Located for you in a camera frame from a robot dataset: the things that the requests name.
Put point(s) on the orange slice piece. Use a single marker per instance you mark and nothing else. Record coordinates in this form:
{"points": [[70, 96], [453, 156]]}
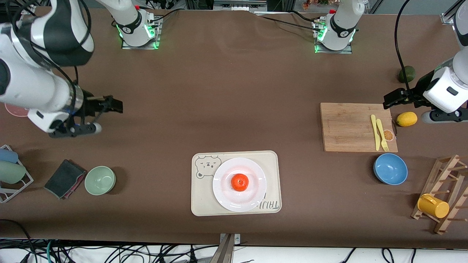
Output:
{"points": [[389, 136]]}

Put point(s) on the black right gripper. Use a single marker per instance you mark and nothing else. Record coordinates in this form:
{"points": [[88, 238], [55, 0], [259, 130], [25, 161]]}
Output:
{"points": [[89, 104]]}

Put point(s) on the light blue cup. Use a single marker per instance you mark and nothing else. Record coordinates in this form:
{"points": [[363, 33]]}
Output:
{"points": [[7, 156]]}

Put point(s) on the yellow lemon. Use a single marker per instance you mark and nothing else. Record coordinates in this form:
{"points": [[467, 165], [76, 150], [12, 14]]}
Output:
{"points": [[407, 119]]}

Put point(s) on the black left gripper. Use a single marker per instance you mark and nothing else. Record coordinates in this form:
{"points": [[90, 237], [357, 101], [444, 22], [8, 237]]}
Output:
{"points": [[418, 90]]}

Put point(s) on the dark grey folded cloth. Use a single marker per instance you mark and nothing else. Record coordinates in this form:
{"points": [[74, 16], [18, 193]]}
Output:
{"points": [[64, 179]]}

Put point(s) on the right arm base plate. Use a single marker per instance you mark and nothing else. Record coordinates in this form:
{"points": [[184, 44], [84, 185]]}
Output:
{"points": [[140, 47]]}

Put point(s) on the yellow plastic knife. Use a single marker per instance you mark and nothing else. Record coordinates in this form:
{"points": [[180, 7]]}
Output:
{"points": [[374, 131]]}

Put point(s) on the yellow plastic mug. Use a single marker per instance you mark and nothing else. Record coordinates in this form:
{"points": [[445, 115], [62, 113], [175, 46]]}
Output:
{"points": [[433, 206]]}

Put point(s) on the pale green bowl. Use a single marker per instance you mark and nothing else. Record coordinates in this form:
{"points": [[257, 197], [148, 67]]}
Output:
{"points": [[99, 180]]}

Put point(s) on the dark green avocado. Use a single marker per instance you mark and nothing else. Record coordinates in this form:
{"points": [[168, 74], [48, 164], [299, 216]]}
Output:
{"points": [[406, 74]]}

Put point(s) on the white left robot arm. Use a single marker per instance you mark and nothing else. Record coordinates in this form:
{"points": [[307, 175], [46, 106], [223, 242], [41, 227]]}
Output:
{"points": [[342, 22]]}

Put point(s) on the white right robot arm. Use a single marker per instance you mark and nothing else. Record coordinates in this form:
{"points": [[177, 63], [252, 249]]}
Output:
{"points": [[29, 84]]}

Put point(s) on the blue bowl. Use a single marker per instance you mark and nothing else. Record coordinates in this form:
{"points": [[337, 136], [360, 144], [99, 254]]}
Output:
{"points": [[390, 168]]}

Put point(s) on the wooden cup rack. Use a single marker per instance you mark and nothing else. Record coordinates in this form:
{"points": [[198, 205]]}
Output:
{"points": [[431, 190]]}

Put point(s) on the pink bowl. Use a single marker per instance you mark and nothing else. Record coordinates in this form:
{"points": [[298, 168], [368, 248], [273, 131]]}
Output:
{"points": [[16, 110]]}

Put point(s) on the metal clamp bracket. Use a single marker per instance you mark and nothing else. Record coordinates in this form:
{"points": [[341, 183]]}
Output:
{"points": [[223, 254]]}

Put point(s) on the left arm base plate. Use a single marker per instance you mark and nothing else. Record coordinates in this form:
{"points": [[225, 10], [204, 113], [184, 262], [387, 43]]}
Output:
{"points": [[334, 52]]}

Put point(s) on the aluminium frame profile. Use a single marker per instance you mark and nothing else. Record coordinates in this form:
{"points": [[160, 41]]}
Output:
{"points": [[446, 18]]}

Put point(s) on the white round plate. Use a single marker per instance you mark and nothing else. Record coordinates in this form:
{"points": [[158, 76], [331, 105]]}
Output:
{"points": [[226, 197]]}

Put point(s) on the pale green cup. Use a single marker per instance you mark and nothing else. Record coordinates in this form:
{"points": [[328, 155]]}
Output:
{"points": [[11, 172]]}

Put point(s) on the metal box fixture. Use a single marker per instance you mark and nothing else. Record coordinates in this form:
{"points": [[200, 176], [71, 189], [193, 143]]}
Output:
{"points": [[239, 4]]}

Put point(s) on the cream bear print tray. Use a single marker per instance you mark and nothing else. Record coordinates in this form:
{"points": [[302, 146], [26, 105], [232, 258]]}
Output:
{"points": [[201, 201]]}

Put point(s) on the orange mandarin fruit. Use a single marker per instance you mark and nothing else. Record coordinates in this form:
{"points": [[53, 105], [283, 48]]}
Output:
{"points": [[240, 182]]}

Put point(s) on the yellow plastic fork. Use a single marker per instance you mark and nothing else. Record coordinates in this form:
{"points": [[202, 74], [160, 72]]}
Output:
{"points": [[382, 135]]}

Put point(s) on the bamboo cutting board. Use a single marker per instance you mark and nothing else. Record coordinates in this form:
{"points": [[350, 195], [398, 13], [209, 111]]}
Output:
{"points": [[343, 128]]}

